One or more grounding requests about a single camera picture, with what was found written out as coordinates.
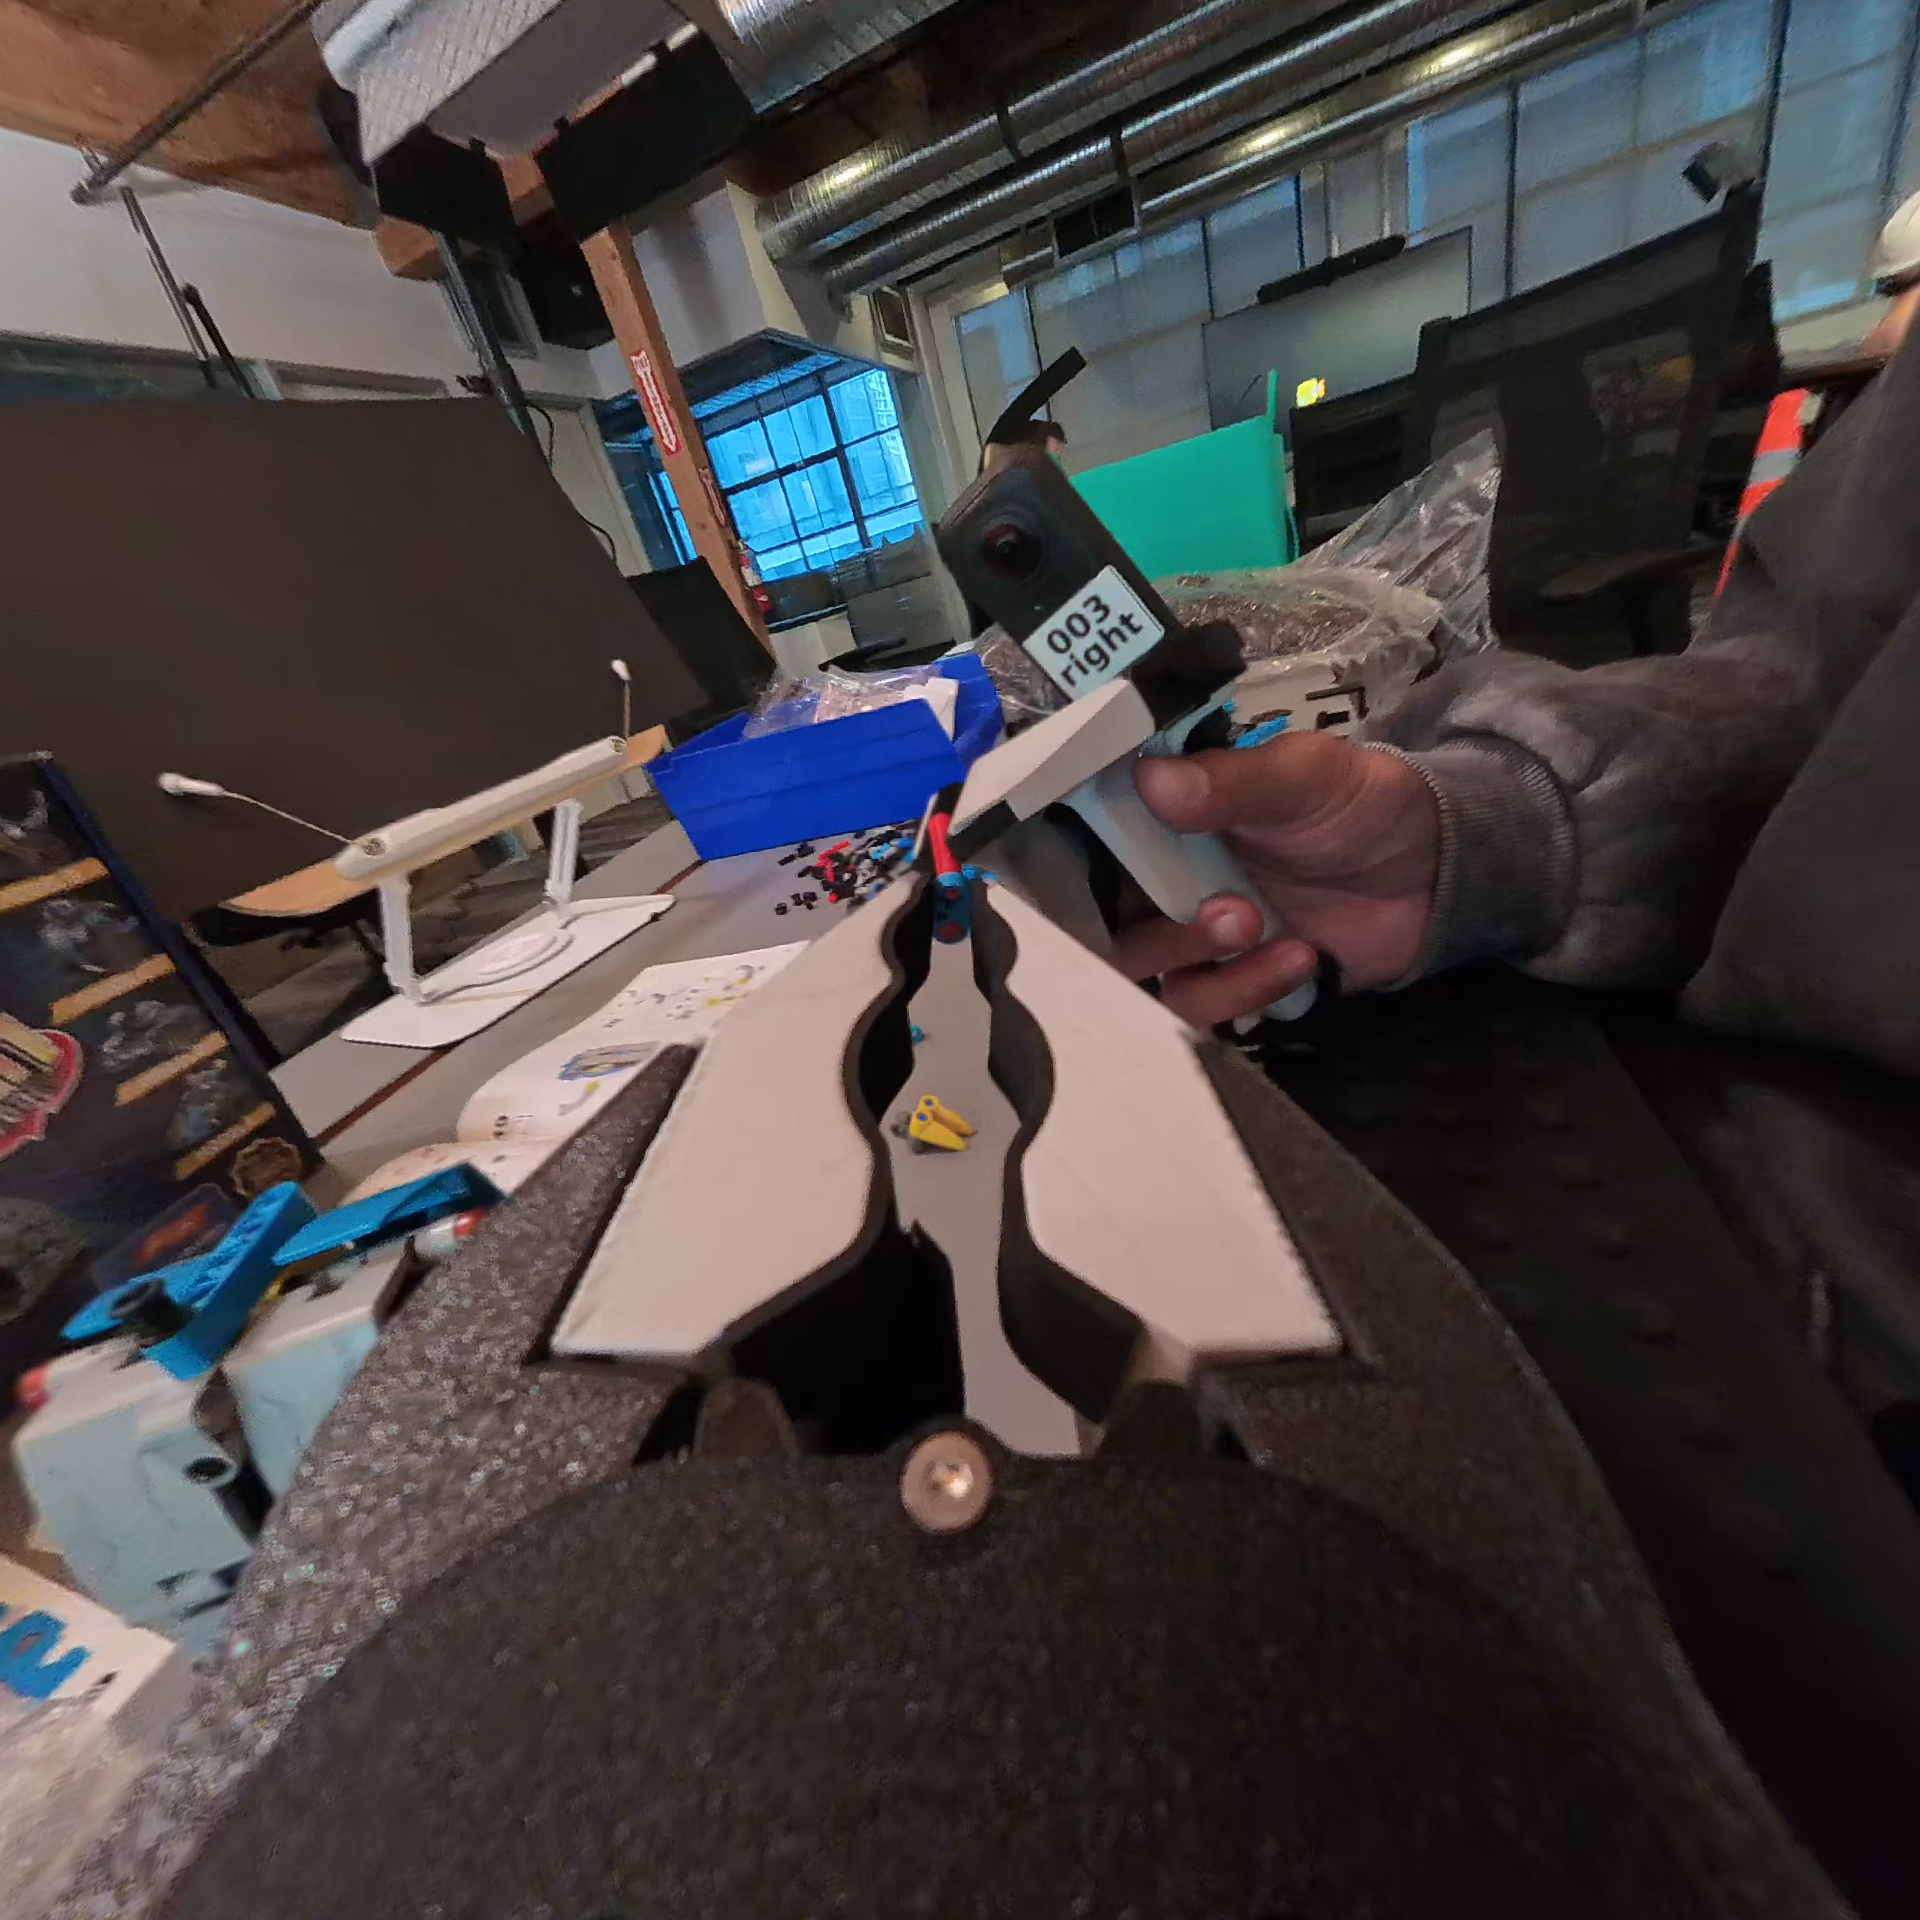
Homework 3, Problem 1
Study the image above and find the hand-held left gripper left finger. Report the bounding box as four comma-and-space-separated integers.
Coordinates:
548, 876, 936, 1375

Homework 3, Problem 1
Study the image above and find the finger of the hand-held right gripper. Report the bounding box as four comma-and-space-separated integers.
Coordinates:
945, 678, 1160, 861

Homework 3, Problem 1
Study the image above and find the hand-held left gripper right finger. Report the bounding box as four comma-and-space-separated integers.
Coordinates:
965, 883, 1344, 1420

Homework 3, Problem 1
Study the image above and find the white desk stand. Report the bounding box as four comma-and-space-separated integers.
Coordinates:
157, 656, 679, 1053

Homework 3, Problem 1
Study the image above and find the person's right hand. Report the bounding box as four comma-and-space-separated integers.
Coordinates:
1117, 732, 1446, 1039

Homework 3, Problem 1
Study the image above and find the teal upright panel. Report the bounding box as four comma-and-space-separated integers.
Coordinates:
1069, 372, 1297, 581

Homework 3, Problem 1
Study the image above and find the black curved bar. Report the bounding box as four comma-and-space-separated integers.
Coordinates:
982, 349, 1090, 453

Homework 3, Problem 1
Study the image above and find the clear plastic bag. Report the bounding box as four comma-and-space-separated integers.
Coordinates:
1170, 435, 1502, 708
742, 652, 1001, 745

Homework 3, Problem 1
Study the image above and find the white instruction booklet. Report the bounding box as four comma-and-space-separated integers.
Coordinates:
457, 943, 813, 1159

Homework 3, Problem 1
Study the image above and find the pile of loose brick pieces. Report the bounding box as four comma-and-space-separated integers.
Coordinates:
772, 817, 925, 919

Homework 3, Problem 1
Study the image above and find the large paned window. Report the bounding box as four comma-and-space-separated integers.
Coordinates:
600, 332, 936, 590

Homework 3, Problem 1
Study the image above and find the blue storage bin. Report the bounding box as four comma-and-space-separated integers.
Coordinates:
644, 692, 1004, 865

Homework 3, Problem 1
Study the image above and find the black perforated pad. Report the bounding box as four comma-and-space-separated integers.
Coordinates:
1275, 990, 1920, 1920

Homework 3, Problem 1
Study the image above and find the black mesh office chair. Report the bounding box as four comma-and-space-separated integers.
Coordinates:
1412, 186, 1788, 649

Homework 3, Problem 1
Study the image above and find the dark robot kit box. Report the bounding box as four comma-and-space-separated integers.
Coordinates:
0, 755, 321, 1323

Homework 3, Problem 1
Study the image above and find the blue toy brick robot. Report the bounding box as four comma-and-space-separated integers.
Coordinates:
0, 1162, 504, 1653

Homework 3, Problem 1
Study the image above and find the black partition board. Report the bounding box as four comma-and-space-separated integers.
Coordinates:
0, 393, 715, 925

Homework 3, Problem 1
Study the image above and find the wooden support post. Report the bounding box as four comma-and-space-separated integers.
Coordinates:
577, 224, 781, 655

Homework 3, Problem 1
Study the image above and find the silver ventilation duct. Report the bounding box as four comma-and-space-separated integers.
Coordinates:
750, 0, 1788, 311

